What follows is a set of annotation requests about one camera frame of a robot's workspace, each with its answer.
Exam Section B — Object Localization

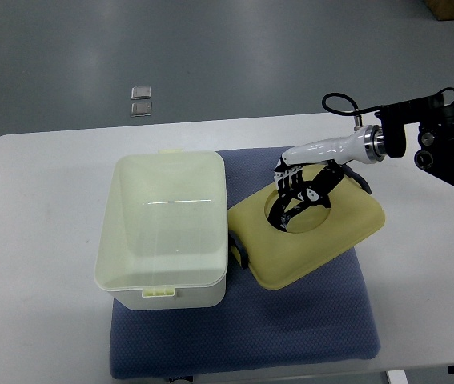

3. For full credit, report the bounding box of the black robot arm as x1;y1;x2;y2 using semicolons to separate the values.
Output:
322;87;454;186

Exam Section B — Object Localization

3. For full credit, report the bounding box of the lower metal floor plate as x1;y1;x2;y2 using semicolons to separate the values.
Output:
131;102;152;117

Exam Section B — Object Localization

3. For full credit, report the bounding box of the white storage box base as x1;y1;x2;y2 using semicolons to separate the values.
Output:
94;151;228;310

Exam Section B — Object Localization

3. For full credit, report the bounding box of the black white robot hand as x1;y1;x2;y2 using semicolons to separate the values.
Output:
267;125;387;232

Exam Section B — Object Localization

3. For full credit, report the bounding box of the upper metal floor plate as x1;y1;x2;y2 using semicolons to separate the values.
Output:
131;86;151;100

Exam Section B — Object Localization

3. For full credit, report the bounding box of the blue grey cushion mat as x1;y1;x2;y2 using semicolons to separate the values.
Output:
110;148;380;379

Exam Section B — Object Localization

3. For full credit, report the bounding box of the metal floor plate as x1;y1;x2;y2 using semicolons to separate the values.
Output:
131;86;151;100
131;102;152;117

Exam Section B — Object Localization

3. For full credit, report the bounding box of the yellow box lid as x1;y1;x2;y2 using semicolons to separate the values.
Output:
227;178;385;290

